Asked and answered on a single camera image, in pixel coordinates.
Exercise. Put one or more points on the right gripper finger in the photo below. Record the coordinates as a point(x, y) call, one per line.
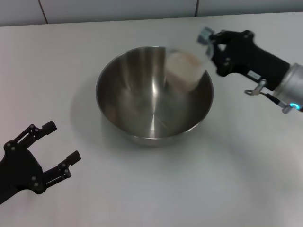
point(221, 59)
point(229, 36)

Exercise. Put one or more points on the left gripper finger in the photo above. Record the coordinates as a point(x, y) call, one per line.
point(34, 133)
point(59, 172)

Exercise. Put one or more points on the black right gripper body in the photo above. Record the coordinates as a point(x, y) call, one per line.
point(251, 59)

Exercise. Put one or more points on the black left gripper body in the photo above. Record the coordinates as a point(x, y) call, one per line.
point(21, 170)

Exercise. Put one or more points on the clear plastic measuring cup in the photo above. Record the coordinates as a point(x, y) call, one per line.
point(196, 81)

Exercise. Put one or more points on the white rice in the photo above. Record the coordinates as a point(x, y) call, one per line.
point(182, 66)

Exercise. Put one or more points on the stainless steel mixing bowl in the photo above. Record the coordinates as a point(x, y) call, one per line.
point(142, 106)

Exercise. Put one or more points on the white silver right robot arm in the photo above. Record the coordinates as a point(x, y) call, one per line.
point(293, 80)

